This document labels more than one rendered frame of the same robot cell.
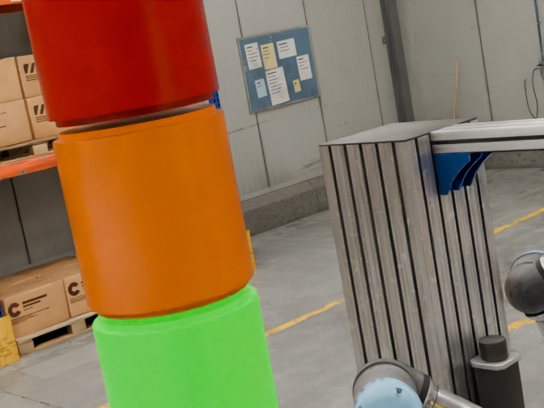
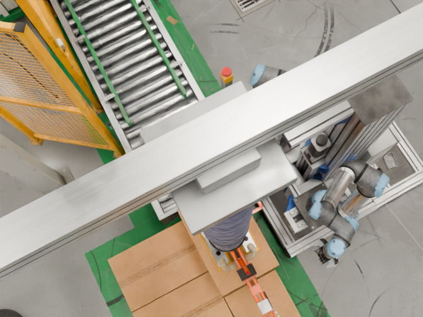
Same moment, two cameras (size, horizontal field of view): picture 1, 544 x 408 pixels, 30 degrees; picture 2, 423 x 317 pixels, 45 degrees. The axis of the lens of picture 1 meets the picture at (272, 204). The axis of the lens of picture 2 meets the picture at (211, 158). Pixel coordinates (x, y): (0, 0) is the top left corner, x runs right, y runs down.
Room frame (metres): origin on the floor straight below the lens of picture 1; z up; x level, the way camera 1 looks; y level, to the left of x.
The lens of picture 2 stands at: (1.78, -1.27, 4.11)
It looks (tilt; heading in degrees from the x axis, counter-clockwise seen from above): 75 degrees down; 112
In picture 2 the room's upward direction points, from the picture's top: 10 degrees counter-clockwise
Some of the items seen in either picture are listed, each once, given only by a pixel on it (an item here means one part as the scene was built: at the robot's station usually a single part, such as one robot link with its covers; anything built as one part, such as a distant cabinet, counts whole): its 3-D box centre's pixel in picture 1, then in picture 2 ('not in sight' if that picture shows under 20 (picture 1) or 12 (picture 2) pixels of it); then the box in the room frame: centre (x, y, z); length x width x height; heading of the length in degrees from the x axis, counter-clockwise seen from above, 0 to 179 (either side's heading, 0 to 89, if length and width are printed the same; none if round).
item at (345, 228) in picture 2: not in sight; (343, 228); (2.19, -0.88, 1.82); 0.11 x 0.11 x 0.08; 67
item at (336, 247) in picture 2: not in sight; (335, 248); (2.17, -0.98, 1.82); 0.09 x 0.08 x 0.11; 67
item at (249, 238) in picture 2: not in sight; (240, 228); (1.73, -0.87, 0.97); 0.34 x 0.10 x 0.05; 130
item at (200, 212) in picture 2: not in sight; (217, 156); (1.67, -0.94, 2.85); 0.30 x 0.30 x 0.05; 40
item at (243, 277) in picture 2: not in sight; (247, 272); (1.82, -1.13, 1.07); 0.10 x 0.08 x 0.06; 40
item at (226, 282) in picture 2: not in sight; (227, 240); (1.66, -0.94, 0.74); 0.60 x 0.40 x 0.40; 130
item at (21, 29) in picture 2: not in sight; (31, 100); (0.23, -0.35, 1.05); 0.87 x 0.10 x 2.10; 2
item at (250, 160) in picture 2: not in sight; (216, 150); (1.67, -0.94, 2.91); 0.16 x 0.16 x 0.10; 40
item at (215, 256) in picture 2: not in sight; (213, 243); (1.59, -0.99, 0.97); 0.34 x 0.10 x 0.05; 130
